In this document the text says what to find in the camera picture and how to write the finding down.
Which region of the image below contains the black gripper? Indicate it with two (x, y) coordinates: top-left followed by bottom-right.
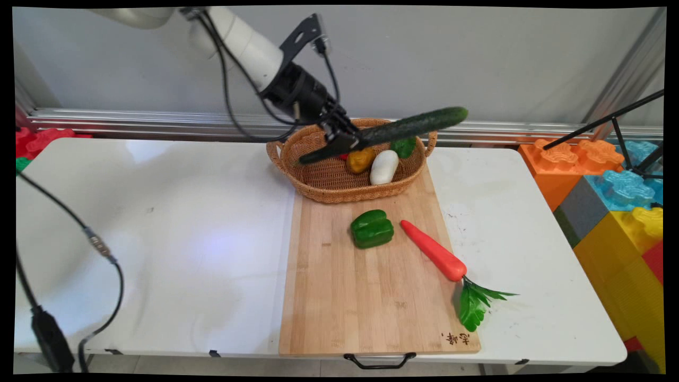
(260, 62), (363, 161)

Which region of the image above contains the dark green cucumber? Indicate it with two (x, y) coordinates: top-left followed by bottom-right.
(298, 106), (469, 165)

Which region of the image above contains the yellow-brown potato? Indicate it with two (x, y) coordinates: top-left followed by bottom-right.
(346, 147), (377, 175)

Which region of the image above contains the woven wicker basket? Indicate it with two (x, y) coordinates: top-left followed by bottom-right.
(266, 118), (438, 204)

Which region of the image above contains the white radish with green leaves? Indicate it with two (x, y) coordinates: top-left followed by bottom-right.
(369, 136), (417, 186)

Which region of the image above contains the green bell pepper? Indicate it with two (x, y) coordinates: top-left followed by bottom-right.
(350, 209), (395, 250)

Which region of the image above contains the orange carrot with green leaves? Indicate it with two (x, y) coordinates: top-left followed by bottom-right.
(399, 219), (519, 333)

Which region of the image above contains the orange toy building block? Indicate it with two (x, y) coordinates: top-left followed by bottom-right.
(518, 137), (628, 212)

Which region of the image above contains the gray toy building block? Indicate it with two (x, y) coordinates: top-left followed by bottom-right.
(553, 175), (612, 248)

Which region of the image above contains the black tripod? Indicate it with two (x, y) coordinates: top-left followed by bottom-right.
(542, 89), (665, 180)

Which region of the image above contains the blue toy building block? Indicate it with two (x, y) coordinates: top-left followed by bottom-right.
(584, 139), (665, 212)

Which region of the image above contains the red flower-top toy block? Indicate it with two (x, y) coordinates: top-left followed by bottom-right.
(15, 126), (94, 160)

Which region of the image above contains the yellow toy building block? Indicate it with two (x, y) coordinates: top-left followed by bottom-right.
(573, 206), (666, 373)

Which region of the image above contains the red toy building block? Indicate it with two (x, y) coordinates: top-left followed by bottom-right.
(641, 240), (665, 285)

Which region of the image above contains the black camera cable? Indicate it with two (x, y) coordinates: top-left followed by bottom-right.
(314, 38), (341, 107)

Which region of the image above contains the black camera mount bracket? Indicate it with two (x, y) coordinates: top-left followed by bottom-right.
(279, 13), (327, 67)

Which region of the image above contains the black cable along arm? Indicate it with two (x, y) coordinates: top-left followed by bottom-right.
(179, 6), (321, 144)

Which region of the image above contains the aluminium rail along wall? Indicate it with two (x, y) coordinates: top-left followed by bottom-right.
(25, 107), (665, 147)

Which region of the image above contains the bamboo cutting board with handle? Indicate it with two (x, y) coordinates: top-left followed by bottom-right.
(278, 162), (482, 370)

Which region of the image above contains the black cable with metal connector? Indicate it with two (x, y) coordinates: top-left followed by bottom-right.
(15, 170), (126, 373)

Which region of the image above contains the slanted aluminium post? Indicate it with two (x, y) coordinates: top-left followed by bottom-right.
(580, 7), (667, 128)

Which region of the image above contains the black cable with thick plug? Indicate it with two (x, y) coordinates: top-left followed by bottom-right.
(15, 245), (76, 373)

